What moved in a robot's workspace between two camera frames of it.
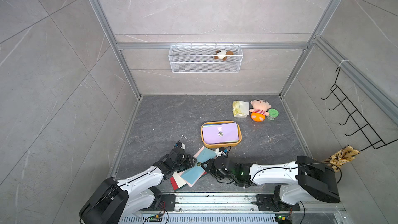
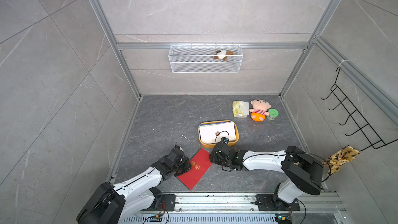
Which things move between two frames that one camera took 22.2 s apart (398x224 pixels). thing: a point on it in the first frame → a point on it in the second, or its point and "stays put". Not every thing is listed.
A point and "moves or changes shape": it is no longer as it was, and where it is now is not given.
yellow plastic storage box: [225, 145] moves or changes shape
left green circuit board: [156, 218] stays put
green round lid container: [273, 114] stays put
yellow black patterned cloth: [346, 154] stays put
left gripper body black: [185, 163] stays put
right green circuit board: [283, 219] stays put
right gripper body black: [213, 170] → [216, 159]
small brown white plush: [223, 54] stays put
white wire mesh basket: [206, 58] stays put
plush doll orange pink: [259, 112] stays put
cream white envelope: [179, 180] → [211, 134]
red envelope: [174, 185] → [200, 163]
